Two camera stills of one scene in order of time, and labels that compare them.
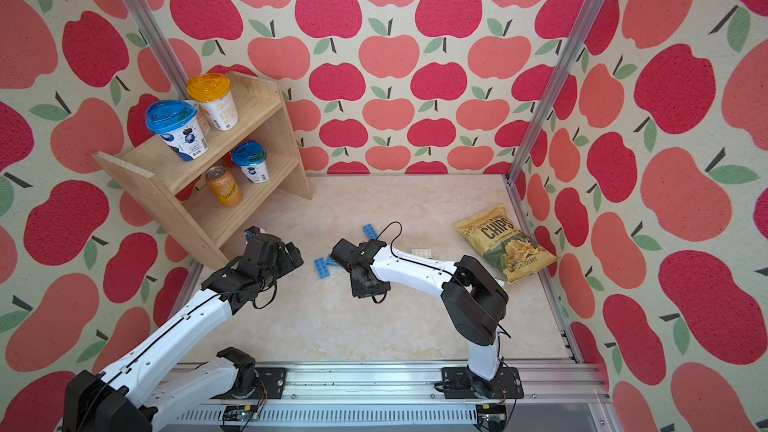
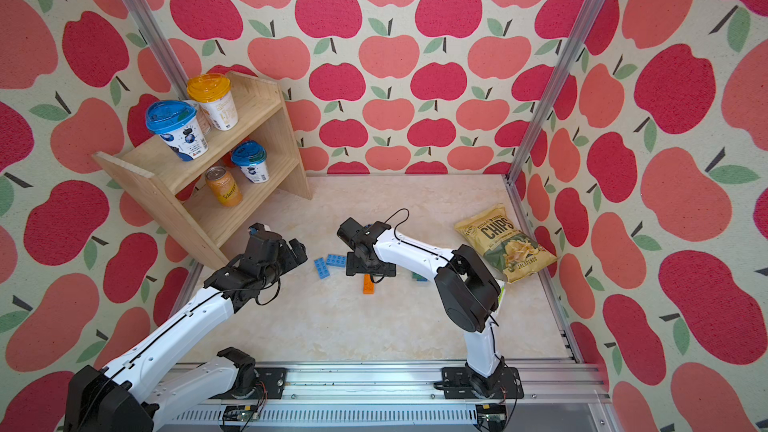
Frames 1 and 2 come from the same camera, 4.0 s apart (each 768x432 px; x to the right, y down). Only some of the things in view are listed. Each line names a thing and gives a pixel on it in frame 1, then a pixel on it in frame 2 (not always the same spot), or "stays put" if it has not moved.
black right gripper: (356, 289) → (354, 262)
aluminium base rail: (550, 398) stays put
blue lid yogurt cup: (178, 125) stays put
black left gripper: (290, 262) stays put
